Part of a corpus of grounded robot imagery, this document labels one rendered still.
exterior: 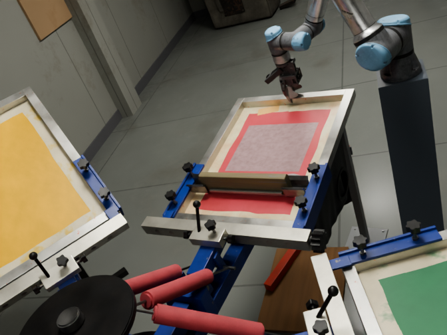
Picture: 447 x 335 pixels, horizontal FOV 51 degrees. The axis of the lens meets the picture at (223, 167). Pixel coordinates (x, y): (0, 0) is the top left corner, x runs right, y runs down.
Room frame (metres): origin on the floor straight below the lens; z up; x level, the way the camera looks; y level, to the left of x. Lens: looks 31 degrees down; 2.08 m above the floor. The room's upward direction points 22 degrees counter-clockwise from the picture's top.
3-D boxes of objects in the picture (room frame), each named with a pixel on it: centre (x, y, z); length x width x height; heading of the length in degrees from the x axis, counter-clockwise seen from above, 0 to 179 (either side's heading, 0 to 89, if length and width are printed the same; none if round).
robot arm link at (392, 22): (1.63, -0.78, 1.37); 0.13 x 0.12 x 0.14; 126
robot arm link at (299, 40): (1.86, -0.48, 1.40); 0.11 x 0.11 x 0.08; 36
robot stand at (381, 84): (1.64, -0.79, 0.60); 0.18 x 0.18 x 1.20; 66
